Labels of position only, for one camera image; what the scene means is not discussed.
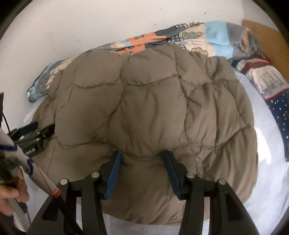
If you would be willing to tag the colourful striped patterned quilt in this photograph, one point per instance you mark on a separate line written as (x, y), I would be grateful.
(215, 38)

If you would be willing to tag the wooden headboard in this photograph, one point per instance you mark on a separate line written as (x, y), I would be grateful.
(272, 45)

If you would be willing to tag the navy starry printed pillow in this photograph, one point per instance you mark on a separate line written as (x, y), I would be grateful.
(272, 87)

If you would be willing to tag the person's left hand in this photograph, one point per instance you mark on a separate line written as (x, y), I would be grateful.
(19, 193)

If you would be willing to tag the olive quilted puffer jacket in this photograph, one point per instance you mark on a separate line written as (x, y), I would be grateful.
(160, 99)

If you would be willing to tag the light blue cloud bedsheet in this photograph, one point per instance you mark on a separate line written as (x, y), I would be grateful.
(269, 200)

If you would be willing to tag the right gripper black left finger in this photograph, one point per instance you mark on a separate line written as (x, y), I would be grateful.
(77, 210)

